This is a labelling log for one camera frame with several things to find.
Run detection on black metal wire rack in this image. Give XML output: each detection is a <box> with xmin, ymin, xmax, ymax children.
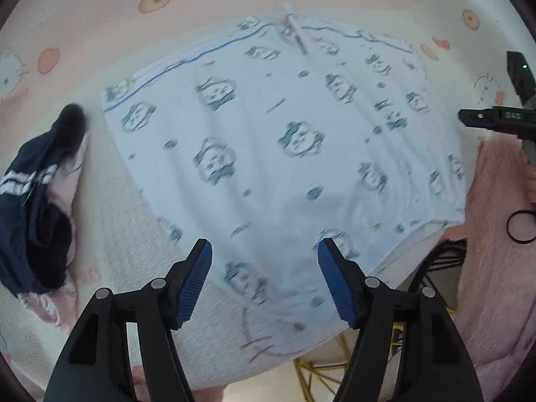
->
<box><xmin>412</xmin><ymin>240</ymin><xmax>467</xmax><ymax>273</ymax></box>

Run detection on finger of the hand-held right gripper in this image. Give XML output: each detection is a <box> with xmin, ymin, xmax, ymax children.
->
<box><xmin>458</xmin><ymin>109</ymin><xmax>495</xmax><ymax>129</ymax></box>

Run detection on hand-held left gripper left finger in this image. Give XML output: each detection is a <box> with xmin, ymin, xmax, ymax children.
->
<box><xmin>44</xmin><ymin>239</ymin><xmax>213</xmax><ymax>402</ymax></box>

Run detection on white cartoon print pajama pants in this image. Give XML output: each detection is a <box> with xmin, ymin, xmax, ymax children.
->
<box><xmin>99</xmin><ymin>3</ymin><xmax>469</xmax><ymax>308</ymax></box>

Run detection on black hair tie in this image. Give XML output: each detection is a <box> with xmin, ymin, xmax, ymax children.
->
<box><xmin>506</xmin><ymin>209</ymin><xmax>536</xmax><ymax>244</ymax></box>

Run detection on gold metal wire frame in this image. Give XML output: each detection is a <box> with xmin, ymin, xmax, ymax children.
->
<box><xmin>293</xmin><ymin>320</ymin><xmax>405</xmax><ymax>402</ymax></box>

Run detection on pink cream cat print blanket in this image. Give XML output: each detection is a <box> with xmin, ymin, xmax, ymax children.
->
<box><xmin>0</xmin><ymin>0</ymin><xmax>536</xmax><ymax>392</ymax></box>

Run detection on pink fluffy blanket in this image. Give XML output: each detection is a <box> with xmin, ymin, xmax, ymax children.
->
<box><xmin>126</xmin><ymin>138</ymin><xmax>536</xmax><ymax>402</ymax></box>

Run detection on navy garment with white stripes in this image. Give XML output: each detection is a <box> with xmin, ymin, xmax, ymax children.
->
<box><xmin>0</xmin><ymin>104</ymin><xmax>88</xmax><ymax>296</ymax></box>

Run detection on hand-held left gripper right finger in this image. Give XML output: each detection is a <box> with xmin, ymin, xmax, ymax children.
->
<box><xmin>317</xmin><ymin>238</ymin><xmax>484</xmax><ymax>402</ymax></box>

